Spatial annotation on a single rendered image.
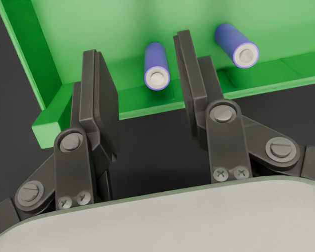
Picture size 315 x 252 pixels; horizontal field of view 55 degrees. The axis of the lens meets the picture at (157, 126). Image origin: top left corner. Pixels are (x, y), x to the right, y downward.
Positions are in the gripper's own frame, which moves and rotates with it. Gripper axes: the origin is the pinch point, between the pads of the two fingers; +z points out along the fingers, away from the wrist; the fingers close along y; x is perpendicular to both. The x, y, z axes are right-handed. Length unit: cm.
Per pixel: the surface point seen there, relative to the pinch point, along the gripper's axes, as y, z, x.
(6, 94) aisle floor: -33, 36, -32
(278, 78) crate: 9.3, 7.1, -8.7
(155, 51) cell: 0.3, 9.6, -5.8
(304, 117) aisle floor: 28, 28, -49
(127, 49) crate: -2.0, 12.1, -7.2
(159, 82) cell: 0.4, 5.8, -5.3
